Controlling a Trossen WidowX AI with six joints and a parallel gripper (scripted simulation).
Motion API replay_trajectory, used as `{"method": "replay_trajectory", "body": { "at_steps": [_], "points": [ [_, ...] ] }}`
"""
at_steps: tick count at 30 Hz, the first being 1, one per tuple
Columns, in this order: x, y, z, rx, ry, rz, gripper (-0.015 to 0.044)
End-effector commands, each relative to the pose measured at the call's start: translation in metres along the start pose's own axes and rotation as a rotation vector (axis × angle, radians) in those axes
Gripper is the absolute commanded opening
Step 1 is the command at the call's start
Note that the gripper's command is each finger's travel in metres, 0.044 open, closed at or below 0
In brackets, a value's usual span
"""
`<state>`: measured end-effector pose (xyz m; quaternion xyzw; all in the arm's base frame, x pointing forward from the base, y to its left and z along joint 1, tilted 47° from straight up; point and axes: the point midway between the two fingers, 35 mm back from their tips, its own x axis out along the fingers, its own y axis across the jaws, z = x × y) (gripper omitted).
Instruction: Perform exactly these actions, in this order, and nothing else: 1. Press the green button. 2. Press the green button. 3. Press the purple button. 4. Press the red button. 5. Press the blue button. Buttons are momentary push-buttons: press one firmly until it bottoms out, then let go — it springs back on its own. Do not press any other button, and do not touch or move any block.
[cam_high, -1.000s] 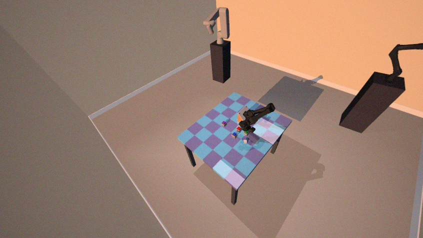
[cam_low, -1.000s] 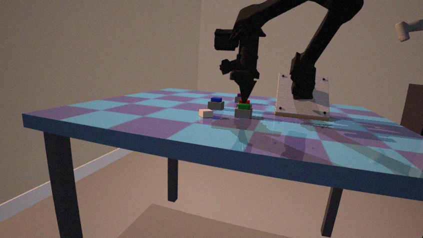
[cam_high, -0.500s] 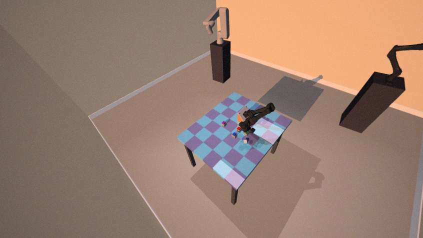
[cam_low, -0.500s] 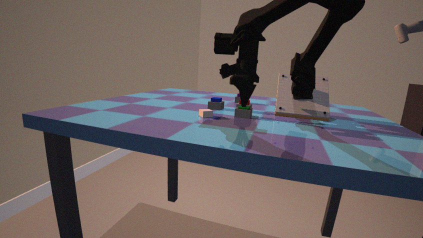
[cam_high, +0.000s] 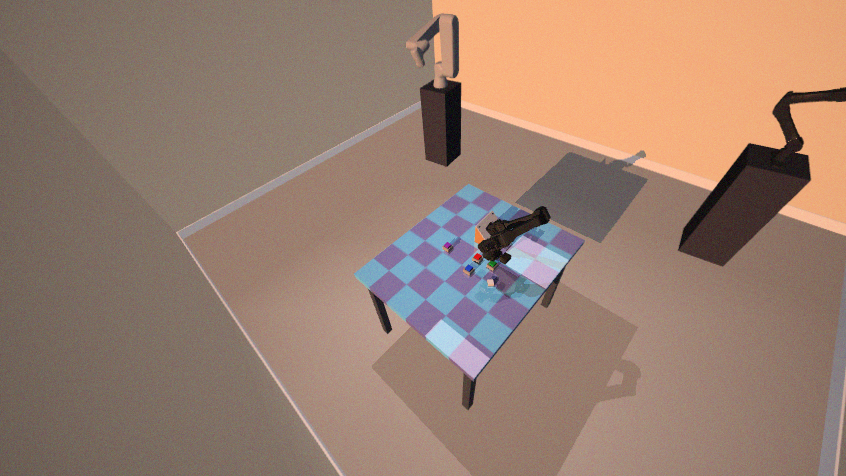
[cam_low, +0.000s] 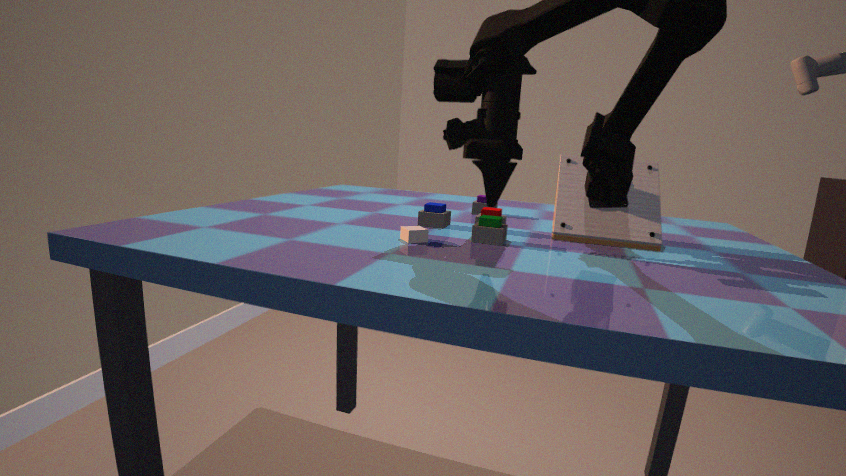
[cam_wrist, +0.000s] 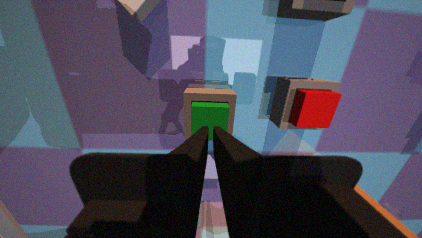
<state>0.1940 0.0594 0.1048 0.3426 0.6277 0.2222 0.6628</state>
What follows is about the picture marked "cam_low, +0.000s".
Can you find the red button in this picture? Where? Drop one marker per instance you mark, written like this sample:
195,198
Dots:
492,212

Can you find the green button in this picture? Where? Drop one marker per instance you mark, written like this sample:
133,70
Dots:
489,230

